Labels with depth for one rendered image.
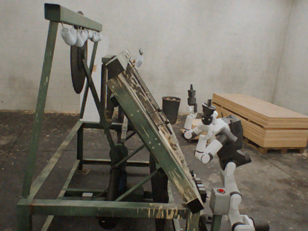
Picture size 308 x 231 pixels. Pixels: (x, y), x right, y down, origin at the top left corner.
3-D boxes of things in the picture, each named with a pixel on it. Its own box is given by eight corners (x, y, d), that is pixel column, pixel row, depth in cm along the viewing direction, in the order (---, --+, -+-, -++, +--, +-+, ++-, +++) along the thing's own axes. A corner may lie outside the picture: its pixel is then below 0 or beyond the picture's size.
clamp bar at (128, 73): (179, 162, 275) (199, 150, 273) (113, 59, 245) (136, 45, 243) (177, 158, 285) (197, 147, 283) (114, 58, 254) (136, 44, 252)
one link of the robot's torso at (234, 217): (240, 223, 297) (235, 183, 285) (248, 236, 278) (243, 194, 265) (226, 225, 297) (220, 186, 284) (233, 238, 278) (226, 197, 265)
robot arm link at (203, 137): (201, 122, 223) (198, 138, 226) (212, 125, 219) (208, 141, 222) (204, 121, 229) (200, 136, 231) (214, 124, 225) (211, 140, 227)
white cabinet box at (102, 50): (105, 127, 643) (109, 36, 591) (79, 127, 628) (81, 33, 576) (103, 120, 700) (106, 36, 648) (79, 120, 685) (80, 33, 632)
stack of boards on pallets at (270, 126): (304, 153, 590) (313, 117, 570) (261, 154, 562) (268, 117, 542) (240, 120, 818) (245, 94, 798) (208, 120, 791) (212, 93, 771)
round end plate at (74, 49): (76, 101, 247) (77, 6, 227) (70, 101, 247) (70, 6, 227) (90, 87, 324) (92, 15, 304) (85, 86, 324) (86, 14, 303)
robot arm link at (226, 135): (223, 148, 239) (234, 137, 240) (226, 148, 230) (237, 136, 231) (213, 139, 240) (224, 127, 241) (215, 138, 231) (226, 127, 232)
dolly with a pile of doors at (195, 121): (211, 143, 598) (213, 125, 588) (188, 144, 584) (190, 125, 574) (199, 134, 655) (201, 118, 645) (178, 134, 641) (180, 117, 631)
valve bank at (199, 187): (209, 216, 246) (212, 192, 240) (193, 215, 245) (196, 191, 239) (197, 187, 294) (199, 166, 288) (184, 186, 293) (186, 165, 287)
